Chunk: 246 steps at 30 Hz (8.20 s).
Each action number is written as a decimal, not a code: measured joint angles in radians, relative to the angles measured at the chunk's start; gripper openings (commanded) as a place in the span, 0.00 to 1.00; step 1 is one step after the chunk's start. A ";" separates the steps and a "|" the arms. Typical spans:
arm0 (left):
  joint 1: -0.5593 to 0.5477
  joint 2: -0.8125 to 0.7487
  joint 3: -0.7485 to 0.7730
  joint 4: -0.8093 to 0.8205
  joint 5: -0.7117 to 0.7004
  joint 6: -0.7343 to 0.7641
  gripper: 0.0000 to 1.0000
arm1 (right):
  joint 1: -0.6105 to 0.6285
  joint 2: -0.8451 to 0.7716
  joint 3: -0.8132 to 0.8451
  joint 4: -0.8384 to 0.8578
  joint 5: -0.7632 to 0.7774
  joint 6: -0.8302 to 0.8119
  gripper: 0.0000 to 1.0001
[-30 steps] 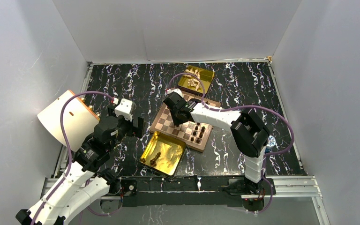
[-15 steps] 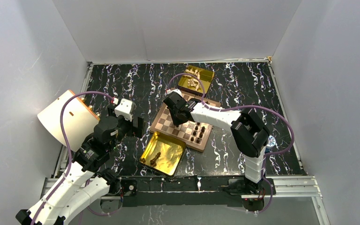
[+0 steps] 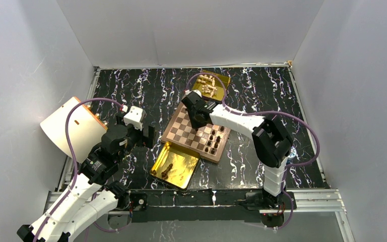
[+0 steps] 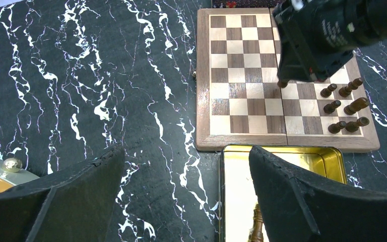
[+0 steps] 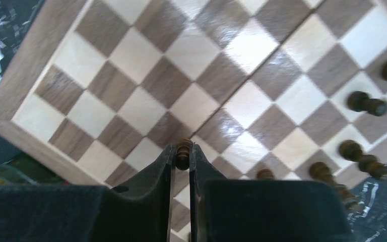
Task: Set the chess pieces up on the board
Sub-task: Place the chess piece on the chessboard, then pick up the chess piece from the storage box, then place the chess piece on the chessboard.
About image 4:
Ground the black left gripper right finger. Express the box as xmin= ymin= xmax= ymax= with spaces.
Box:
xmin=249 ymin=145 xmax=387 ymax=241

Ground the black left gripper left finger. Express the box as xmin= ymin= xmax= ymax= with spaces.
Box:
xmin=0 ymin=144 xmax=125 ymax=241

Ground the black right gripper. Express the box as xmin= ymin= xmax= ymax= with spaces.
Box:
xmin=272 ymin=1 xmax=387 ymax=83

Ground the dark tall piece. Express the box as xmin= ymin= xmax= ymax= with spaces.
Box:
xmin=323 ymin=100 xmax=341 ymax=114

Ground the dark chess king piece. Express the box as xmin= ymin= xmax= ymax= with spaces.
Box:
xmin=248 ymin=203 xmax=264 ymax=242

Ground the gold tin with dark pieces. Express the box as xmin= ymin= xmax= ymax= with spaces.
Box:
xmin=215 ymin=144 xmax=347 ymax=241

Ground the wooden folding chess board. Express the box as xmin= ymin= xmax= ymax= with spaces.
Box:
xmin=196 ymin=8 xmax=380 ymax=153

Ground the gold tin with light pieces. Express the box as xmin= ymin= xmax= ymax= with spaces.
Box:
xmin=211 ymin=0 xmax=284 ymax=8

